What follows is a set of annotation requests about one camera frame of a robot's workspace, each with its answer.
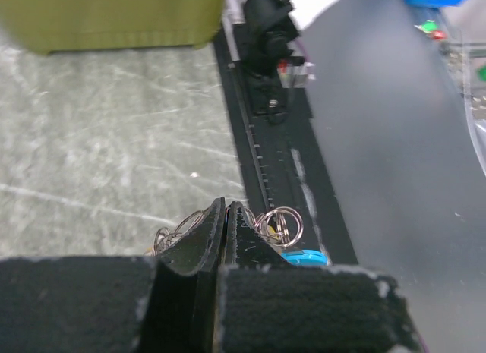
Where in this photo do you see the light blue key handle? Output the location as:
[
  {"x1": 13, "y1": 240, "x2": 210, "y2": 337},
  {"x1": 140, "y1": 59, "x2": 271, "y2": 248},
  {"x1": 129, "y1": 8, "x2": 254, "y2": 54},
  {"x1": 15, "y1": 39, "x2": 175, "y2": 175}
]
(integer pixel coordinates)
[{"x1": 282, "y1": 250, "x2": 328, "y2": 266}]

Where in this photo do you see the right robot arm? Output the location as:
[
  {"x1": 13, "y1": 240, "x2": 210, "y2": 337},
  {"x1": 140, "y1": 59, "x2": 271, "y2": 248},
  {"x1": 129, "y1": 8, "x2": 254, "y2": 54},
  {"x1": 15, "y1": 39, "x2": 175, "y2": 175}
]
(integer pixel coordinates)
[{"x1": 242, "y1": 0, "x2": 306, "y2": 125}]

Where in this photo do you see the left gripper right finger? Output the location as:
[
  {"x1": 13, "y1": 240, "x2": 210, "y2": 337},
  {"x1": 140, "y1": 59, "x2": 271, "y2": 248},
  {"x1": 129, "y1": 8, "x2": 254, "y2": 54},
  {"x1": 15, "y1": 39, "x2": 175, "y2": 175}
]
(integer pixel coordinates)
[{"x1": 214, "y1": 202, "x2": 295, "y2": 352}]

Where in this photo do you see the olive green plastic bin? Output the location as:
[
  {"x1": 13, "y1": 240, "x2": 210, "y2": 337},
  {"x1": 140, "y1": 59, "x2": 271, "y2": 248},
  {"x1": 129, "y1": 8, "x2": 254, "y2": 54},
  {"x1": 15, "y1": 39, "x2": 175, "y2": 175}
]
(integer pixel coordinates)
[{"x1": 1, "y1": 0, "x2": 225, "y2": 55}]

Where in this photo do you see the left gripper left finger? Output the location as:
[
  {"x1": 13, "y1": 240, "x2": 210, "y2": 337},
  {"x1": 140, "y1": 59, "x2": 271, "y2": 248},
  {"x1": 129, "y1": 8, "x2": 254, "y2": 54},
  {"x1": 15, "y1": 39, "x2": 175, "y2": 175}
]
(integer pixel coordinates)
[{"x1": 138, "y1": 197, "x2": 225, "y2": 352}]

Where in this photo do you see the metal keyring with small rings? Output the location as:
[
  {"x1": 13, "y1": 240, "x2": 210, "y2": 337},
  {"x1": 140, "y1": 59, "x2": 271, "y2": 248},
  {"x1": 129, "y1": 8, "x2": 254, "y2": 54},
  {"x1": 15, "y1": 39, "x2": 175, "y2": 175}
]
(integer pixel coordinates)
[{"x1": 146, "y1": 205, "x2": 305, "y2": 257}]

